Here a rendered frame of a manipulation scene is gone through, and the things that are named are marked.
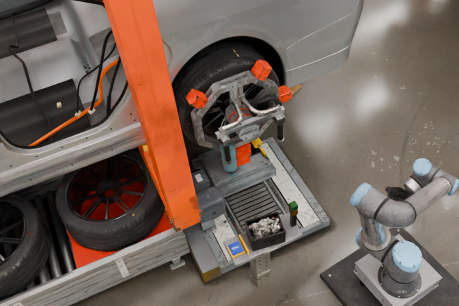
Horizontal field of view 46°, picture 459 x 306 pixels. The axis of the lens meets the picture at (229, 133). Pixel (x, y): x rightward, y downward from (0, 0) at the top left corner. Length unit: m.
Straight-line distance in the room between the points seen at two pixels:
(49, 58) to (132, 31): 1.73
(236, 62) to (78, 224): 1.34
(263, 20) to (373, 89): 1.79
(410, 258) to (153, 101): 1.50
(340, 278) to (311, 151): 1.23
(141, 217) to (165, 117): 1.00
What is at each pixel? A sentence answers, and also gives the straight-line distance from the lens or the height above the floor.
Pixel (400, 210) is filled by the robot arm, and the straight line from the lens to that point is 2.39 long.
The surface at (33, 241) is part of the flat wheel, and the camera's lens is 3.40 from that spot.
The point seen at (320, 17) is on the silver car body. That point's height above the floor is 1.22.
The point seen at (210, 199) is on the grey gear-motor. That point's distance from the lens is 3.37.
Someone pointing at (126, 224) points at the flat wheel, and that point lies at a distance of 3.26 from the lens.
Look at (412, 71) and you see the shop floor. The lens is 4.83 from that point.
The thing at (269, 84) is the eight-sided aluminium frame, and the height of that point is 1.01.
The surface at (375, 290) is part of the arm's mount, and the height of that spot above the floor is 0.36.
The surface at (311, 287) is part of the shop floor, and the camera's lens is 3.51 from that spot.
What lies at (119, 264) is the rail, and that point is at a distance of 3.34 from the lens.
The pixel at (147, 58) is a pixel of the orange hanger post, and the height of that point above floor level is 1.79.
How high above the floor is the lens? 3.16
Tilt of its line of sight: 48 degrees down
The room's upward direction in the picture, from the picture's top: 7 degrees counter-clockwise
